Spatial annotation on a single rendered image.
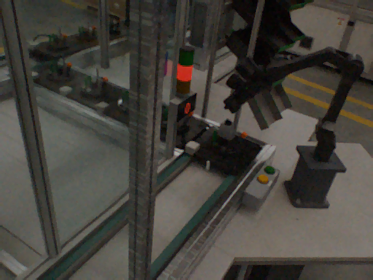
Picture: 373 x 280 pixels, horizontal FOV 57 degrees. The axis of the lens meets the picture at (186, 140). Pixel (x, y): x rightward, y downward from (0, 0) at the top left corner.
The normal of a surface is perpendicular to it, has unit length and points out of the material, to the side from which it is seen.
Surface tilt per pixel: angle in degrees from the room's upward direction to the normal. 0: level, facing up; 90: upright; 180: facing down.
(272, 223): 0
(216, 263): 0
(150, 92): 90
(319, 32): 90
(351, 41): 90
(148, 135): 90
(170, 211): 0
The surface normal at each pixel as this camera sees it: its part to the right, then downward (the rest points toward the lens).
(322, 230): 0.10, -0.82
